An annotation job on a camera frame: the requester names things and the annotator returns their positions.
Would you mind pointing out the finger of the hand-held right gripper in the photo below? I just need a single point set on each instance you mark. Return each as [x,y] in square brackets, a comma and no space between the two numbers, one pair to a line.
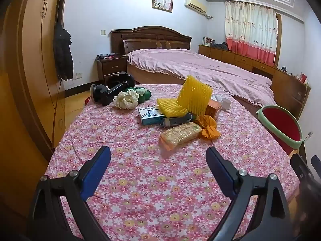
[316,161]
[301,165]

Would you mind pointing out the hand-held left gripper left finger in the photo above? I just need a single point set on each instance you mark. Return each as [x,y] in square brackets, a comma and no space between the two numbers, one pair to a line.
[96,170]

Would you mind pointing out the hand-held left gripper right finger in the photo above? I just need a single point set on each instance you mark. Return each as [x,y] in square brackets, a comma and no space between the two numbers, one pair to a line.
[220,170]

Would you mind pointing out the red bin with green rim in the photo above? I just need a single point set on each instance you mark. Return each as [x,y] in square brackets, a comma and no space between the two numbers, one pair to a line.
[280,123]

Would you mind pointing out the blue and green sock roll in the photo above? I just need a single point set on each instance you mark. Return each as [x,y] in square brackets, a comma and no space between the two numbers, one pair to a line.
[175,121]

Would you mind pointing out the blue and white medicine box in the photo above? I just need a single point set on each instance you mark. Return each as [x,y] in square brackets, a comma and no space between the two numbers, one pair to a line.
[150,115]

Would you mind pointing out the orange cloth bow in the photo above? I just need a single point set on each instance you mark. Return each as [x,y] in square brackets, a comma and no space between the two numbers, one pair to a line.
[208,128]

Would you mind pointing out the pink floral tablecloth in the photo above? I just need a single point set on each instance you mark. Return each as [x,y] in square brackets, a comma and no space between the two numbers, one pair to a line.
[150,180]

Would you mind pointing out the gold snack packet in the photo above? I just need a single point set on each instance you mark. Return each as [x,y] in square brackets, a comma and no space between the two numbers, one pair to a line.
[180,133]

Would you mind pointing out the orange cardboard box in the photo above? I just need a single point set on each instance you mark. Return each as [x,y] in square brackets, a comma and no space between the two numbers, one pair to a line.
[213,109]

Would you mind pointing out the white socks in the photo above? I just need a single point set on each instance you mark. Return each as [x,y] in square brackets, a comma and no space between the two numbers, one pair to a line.
[225,103]

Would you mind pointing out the cream cauliflower toy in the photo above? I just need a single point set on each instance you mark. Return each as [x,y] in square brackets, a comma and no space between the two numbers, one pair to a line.
[126,100]

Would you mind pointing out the long low wooden cabinet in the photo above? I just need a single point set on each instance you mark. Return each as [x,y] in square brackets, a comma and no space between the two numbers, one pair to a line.
[288,87]

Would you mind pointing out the yellow foam net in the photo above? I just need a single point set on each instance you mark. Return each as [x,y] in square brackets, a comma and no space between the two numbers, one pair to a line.
[193,95]

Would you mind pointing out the black dumbbell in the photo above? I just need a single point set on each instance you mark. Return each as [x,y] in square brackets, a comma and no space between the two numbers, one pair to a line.
[112,90]

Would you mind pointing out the small red container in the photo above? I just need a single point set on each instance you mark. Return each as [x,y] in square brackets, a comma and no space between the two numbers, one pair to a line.
[303,78]

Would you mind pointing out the green plush toy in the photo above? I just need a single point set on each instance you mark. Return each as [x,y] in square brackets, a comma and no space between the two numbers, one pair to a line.
[145,95]

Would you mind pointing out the small black object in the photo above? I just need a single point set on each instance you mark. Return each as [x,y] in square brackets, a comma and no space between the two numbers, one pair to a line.
[283,68]

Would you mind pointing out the dark wooden nightstand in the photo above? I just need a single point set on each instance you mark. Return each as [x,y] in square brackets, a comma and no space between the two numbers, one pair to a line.
[111,66]

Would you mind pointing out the small dark stack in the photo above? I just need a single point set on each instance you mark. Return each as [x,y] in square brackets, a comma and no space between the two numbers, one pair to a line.
[105,55]

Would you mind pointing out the black jacket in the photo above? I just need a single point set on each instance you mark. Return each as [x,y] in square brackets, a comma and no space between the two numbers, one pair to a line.
[62,52]

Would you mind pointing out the dark clothes pile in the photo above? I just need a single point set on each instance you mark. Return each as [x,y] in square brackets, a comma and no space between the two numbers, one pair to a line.
[220,46]

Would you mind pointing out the row of books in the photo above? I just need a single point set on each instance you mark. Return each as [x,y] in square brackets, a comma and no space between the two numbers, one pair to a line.
[208,41]

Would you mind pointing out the wooden wardrobe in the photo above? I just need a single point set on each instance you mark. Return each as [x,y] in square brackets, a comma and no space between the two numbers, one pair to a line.
[30,55]

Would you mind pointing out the white and red curtain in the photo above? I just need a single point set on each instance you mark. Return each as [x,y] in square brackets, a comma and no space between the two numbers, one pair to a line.
[248,30]

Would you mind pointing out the white wall outlet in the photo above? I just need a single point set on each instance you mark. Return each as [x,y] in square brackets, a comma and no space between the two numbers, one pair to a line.
[78,75]
[310,134]

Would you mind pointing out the wooden window frame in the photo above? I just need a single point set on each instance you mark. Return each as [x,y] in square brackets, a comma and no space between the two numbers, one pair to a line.
[278,42]

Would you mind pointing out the wall switch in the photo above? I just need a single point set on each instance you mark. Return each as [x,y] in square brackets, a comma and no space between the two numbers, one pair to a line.
[103,32]

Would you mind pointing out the wall air conditioner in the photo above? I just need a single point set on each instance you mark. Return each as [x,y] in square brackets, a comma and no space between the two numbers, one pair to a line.
[195,5]

